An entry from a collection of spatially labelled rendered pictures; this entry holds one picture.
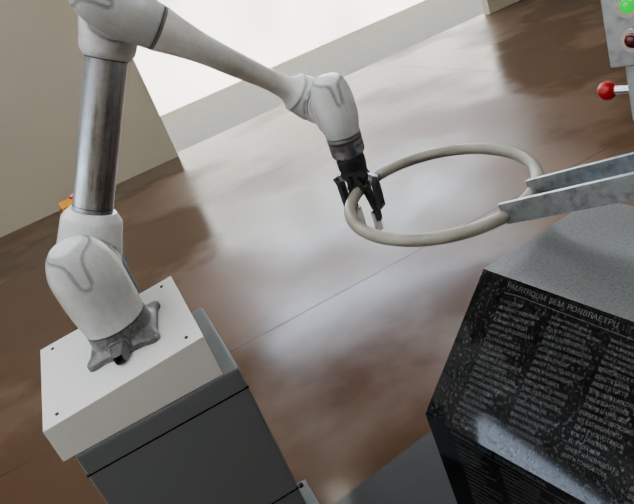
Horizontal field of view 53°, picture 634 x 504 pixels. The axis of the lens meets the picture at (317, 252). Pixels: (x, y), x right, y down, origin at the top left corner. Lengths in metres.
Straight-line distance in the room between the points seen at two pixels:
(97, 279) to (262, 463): 0.60
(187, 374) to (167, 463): 0.22
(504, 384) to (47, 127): 6.50
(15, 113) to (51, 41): 0.82
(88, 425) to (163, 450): 0.18
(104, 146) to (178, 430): 0.69
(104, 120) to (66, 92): 5.73
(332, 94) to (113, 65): 0.52
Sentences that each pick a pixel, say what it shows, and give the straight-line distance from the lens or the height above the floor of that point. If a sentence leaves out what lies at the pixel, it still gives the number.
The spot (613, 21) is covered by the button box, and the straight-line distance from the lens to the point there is 1.10.
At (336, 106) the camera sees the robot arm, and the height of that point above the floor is 1.22.
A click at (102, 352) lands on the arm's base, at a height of 0.93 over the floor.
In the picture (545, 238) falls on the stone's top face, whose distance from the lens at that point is 1.50.
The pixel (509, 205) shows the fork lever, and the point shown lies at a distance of 1.44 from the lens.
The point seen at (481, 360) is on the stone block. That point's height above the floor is 0.72.
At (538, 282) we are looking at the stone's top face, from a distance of 1.35.
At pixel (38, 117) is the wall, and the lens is 7.38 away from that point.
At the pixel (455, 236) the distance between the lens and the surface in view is 1.41.
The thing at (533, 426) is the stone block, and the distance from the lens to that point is 1.30.
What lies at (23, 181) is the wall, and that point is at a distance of 7.48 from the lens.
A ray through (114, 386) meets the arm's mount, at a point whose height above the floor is 0.90.
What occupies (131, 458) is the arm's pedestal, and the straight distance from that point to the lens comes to 1.57.
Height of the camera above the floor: 1.58
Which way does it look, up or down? 24 degrees down
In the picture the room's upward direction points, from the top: 22 degrees counter-clockwise
